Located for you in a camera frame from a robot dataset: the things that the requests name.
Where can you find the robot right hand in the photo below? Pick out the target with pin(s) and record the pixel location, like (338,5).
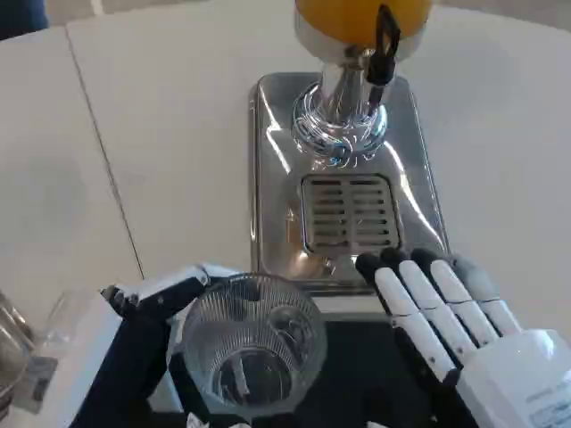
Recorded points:
(499,374)

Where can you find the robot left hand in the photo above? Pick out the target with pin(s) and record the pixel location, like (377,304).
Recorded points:
(134,356)

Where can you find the clear ribbed glass cup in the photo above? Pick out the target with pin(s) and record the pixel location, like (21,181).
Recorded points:
(250,321)

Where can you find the robot left silver forearm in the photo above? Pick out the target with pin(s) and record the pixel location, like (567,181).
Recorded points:
(13,339)

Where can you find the steel drip tray grid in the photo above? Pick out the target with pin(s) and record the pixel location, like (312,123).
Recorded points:
(350,214)

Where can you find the steel orange juice dispenser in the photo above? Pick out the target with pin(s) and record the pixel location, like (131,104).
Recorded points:
(339,89)

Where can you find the black dispenser tap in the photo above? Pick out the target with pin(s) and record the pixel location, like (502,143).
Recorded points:
(382,67)

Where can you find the dark blue background object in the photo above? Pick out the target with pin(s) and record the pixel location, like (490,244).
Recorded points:
(20,15)

